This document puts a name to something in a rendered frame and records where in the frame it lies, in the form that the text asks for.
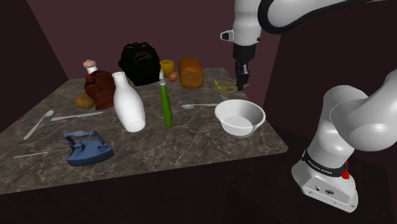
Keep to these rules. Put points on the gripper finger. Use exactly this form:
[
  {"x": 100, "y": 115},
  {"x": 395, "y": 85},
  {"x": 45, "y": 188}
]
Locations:
[{"x": 241, "y": 80}]

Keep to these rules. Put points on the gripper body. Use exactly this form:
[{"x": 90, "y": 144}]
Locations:
[{"x": 243, "y": 54}]

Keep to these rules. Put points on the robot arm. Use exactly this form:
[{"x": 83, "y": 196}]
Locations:
[{"x": 347, "y": 130}]

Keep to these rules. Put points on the yellow pasta pile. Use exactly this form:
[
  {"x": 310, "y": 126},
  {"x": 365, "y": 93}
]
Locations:
[{"x": 227, "y": 87}]

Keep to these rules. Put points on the white bowl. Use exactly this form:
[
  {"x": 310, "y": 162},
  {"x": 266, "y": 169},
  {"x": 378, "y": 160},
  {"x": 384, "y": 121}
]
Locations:
[{"x": 240, "y": 117}]

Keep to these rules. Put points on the silver spoon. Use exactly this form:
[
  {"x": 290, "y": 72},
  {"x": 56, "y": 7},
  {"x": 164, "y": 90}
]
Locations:
[
  {"x": 37, "y": 124},
  {"x": 198, "y": 105}
]

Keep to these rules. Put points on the brown bread loaf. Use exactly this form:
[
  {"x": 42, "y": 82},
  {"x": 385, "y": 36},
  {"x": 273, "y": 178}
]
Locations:
[{"x": 190, "y": 72}]

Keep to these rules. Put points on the brown egg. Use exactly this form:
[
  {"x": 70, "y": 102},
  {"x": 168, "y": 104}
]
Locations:
[{"x": 173, "y": 76}]

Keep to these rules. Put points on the yellow bell pepper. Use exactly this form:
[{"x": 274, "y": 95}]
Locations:
[{"x": 167, "y": 67}]

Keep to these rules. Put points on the white vase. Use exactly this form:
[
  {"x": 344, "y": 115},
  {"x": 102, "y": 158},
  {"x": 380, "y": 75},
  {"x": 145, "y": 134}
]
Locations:
[{"x": 128, "y": 104}]

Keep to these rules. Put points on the brown figurine bottle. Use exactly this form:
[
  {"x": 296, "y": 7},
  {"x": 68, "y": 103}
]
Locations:
[{"x": 100, "y": 87}]

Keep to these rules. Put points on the brown potato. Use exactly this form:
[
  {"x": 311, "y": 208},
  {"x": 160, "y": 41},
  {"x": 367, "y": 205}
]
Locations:
[{"x": 84, "y": 101}]

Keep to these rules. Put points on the blue flat iron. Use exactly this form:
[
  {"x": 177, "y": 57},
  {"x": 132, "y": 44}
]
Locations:
[{"x": 88, "y": 149}]

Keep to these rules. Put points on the silver butter knife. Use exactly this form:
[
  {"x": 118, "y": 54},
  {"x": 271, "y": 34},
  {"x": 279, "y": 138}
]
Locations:
[{"x": 76, "y": 116}]

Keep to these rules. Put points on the thin silver skewer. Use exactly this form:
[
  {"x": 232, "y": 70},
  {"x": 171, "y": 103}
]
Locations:
[{"x": 37, "y": 153}]

